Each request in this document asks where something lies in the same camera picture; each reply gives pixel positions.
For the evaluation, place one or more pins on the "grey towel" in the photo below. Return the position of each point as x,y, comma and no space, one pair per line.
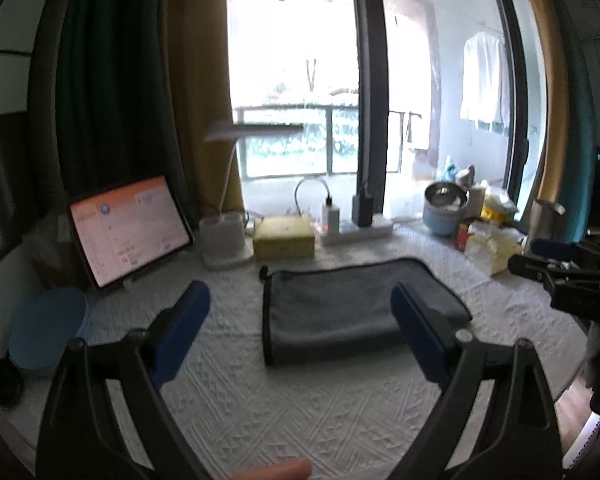
350,305

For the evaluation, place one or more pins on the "black round object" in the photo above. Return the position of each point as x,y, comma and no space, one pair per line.
4,382

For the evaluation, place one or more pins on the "white charger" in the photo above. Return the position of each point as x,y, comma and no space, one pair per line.
330,216

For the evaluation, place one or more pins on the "yellow curtain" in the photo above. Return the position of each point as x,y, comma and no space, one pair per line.
547,85
200,85

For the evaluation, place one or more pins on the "black window frame post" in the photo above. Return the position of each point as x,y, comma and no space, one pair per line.
371,85

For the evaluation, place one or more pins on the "pale yellow tissue pack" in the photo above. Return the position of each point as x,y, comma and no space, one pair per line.
495,250

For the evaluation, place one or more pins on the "blue pot with steel liner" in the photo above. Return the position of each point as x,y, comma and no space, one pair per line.
442,215

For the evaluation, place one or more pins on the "steel cup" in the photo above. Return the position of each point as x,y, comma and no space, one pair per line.
545,225

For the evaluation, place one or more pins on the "dark green curtain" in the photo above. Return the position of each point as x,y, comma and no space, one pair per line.
110,85

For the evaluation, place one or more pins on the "white quilted tablecloth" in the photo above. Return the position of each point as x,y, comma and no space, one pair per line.
290,400

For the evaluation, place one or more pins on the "teal curtain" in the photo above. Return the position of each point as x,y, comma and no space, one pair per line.
575,120

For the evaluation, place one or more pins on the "white hanging shirt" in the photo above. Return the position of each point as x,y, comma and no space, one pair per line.
485,80

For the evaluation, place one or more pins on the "yellow plastic bag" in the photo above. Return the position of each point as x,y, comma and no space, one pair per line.
500,205

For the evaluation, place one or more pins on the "red can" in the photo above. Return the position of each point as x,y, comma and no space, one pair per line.
462,237

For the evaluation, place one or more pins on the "yellow box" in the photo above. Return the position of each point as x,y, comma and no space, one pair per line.
284,237

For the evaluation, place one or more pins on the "tablet with lit screen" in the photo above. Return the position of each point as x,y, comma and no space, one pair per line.
130,227

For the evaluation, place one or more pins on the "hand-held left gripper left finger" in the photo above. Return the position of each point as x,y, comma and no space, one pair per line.
181,327

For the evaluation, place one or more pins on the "blue round container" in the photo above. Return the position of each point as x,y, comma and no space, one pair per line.
47,330

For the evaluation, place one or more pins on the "person's left hand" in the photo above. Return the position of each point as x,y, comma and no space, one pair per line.
275,471

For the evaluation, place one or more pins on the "balcony railing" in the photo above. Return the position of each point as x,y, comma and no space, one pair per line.
290,145

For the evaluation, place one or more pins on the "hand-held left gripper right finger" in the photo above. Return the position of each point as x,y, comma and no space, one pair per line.
420,330

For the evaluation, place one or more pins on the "white power strip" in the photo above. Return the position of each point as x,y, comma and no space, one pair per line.
365,232

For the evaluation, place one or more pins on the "black charger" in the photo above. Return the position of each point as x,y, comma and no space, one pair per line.
363,209

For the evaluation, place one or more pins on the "white desk lamp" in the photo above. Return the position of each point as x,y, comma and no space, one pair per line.
225,240

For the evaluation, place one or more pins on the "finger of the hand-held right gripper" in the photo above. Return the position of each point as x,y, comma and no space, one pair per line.
555,248
527,265

